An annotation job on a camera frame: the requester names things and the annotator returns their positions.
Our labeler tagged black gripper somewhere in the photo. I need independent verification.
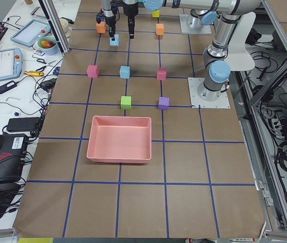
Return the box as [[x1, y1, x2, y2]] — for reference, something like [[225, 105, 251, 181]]
[[106, 0, 139, 41]]

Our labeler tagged red foam block far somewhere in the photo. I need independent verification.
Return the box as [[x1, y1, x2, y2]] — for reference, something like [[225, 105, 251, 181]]
[[156, 67, 167, 80]]

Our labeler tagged aluminium frame post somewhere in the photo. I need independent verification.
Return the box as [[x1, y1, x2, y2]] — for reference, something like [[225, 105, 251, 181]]
[[38, 0, 70, 54]]

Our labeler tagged bowl with fruit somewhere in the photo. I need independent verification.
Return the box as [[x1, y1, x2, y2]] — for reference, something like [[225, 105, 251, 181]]
[[37, 36, 59, 55]]

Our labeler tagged white bowl with lemon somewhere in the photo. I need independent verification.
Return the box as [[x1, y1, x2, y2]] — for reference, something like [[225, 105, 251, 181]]
[[59, 18, 72, 38]]

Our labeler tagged green foam block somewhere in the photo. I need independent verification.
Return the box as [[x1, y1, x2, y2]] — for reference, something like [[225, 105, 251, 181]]
[[120, 96, 132, 110]]

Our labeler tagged teach pendant tablet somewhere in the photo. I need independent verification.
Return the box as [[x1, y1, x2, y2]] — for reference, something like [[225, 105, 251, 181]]
[[0, 48, 22, 81], [10, 20, 51, 47]]

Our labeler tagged light blue foam block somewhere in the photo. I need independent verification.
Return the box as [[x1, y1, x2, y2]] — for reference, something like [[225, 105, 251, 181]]
[[109, 34, 119, 47]]

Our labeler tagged yellow foam block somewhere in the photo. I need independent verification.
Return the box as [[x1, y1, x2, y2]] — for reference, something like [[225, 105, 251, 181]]
[[152, 10, 160, 18]]

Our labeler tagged black power adapter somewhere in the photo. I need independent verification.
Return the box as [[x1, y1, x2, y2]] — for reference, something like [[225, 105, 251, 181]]
[[6, 117, 39, 132]]

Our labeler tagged red foam block near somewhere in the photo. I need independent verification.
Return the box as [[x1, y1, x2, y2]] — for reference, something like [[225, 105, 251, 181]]
[[87, 65, 99, 78]]

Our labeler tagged black computer box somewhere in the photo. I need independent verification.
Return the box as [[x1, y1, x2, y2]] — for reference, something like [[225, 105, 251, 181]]
[[0, 133, 28, 184]]

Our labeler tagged purple foam block far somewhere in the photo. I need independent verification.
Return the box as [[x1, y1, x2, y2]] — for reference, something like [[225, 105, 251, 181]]
[[158, 97, 170, 111]]

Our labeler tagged orange foam block near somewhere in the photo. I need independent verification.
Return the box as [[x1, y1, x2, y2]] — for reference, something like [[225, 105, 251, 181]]
[[96, 21, 106, 34]]

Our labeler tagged orange foam block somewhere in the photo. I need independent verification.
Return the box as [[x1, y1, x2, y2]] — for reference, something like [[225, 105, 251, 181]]
[[155, 23, 165, 36], [96, 21, 106, 34]]

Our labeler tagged red foam block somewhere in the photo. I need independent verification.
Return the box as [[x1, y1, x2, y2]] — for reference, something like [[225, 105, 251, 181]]
[[87, 65, 99, 78], [156, 67, 167, 80]]

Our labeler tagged pink plastic tray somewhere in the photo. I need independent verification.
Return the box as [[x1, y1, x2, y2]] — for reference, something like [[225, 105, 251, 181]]
[[87, 115, 152, 164]]

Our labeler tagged orange foam block far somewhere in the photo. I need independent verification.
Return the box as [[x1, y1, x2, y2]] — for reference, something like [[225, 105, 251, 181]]
[[155, 23, 165, 36]]

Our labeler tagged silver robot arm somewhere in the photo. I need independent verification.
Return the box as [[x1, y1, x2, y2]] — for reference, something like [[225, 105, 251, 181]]
[[96, 0, 239, 39], [192, 1, 260, 102]]

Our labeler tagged gold cylinder tool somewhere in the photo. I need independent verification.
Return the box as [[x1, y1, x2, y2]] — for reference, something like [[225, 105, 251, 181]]
[[24, 71, 45, 77]]

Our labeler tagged teach pendant tablet upper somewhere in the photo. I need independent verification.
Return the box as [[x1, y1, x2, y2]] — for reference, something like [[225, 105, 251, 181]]
[[10, 20, 51, 47]]

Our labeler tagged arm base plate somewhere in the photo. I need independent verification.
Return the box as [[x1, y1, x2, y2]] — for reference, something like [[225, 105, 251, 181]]
[[188, 77, 230, 109], [179, 14, 212, 35]]

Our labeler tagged teach pendant tablet lower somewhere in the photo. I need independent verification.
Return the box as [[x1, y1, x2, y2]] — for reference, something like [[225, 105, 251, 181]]
[[0, 48, 22, 81]]

